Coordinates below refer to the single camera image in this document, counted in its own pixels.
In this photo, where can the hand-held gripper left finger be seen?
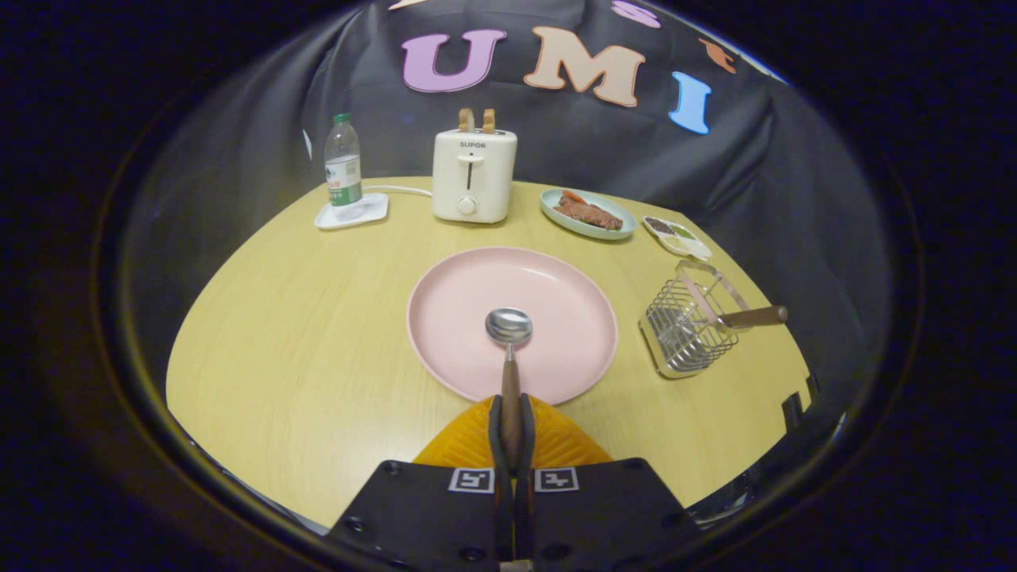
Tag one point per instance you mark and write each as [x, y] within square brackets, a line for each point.
[495, 429]

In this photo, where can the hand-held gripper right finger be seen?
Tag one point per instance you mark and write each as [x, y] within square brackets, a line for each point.
[528, 429]

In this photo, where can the pink round plate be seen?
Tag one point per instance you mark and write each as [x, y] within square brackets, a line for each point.
[461, 318]

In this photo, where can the pale green food plate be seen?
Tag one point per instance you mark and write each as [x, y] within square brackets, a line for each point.
[572, 223]

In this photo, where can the brown meat slice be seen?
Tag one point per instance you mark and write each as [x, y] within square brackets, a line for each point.
[592, 214]

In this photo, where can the red tomato slice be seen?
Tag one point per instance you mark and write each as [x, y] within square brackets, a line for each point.
[572, 196]

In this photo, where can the white divided condiment dish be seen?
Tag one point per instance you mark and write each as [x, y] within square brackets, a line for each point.
[691, 248]

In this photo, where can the white toaster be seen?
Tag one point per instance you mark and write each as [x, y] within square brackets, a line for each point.
[493, 183]

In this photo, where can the white square coaster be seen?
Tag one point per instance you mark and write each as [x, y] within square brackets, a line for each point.
[373, 213]

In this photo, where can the clear plastic water bottle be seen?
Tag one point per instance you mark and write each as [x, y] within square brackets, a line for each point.
[343, 175]

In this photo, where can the toast slice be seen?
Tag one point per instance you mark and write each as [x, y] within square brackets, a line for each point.
[489, 121]
[466, 121]

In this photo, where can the black backdrop cloth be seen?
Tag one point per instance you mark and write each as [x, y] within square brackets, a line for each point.
[755, 159]

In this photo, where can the black table bracket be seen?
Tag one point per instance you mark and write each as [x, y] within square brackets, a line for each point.
[792, 409]
[812, 385]

